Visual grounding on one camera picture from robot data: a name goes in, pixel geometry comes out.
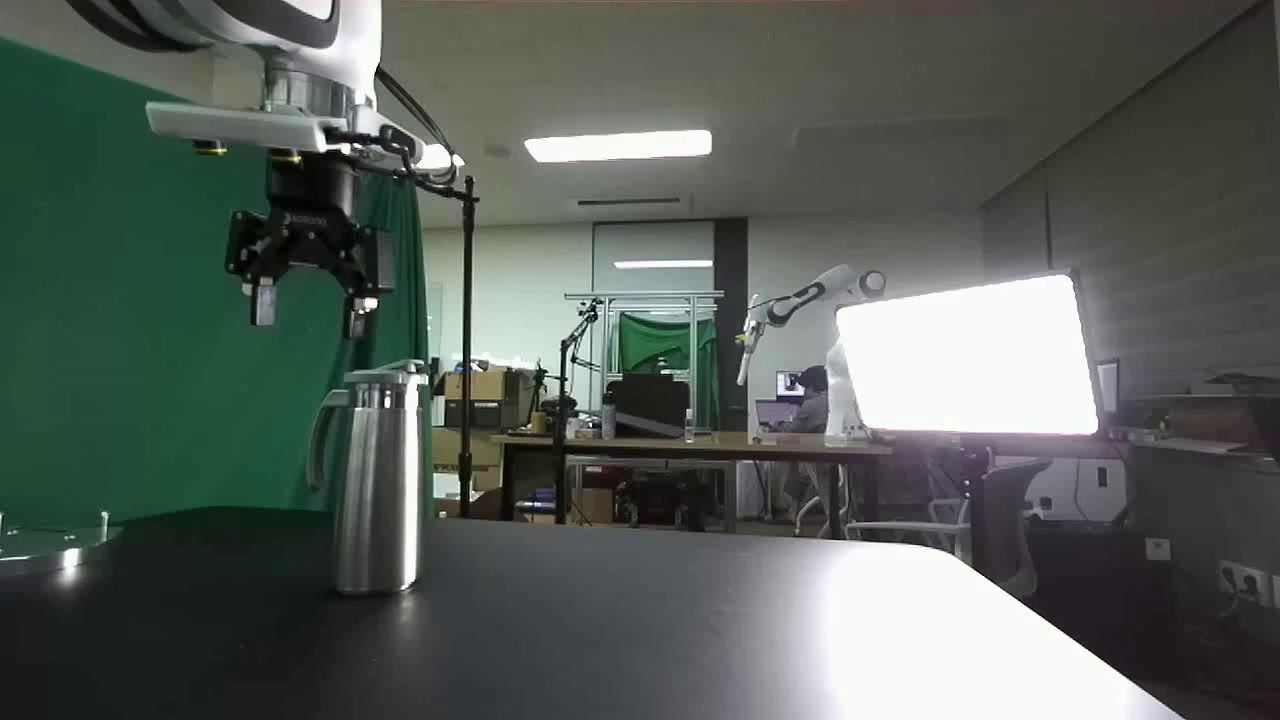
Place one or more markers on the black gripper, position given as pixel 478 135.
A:
pixel 308 226

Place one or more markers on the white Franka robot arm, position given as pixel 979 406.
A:
pixel 225 20

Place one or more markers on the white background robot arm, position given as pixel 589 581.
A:
pixel 783 311

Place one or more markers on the thermos flask hinged lid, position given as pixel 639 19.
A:
pixel 385 374

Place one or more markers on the stainless steel thermos flask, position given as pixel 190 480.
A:
pixel 379 494

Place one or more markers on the black backdrop stand pole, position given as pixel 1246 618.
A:
pixel 470 347

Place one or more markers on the cardboard box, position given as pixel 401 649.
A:
pixel 487 399

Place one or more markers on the green backdrop cloth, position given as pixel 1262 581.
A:
pixel 122 374

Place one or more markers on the small green background screen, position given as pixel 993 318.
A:
pixel 653 343

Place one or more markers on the rectangular ceiling light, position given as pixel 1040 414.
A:
pixel 617 147

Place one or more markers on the distant ceiling light strip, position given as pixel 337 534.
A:
pixel 661 267

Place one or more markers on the aluminium mounting plate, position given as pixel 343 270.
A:
pixel 43 546

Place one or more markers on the wooden background table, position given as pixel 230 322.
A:
pixel 695 450

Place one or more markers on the background computer monitor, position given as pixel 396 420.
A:
pixel 798 401

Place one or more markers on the bright LED light panel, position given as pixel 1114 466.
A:
pixel 971 359

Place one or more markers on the grey wrist camera mount plate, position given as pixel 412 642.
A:
pixel 264 125

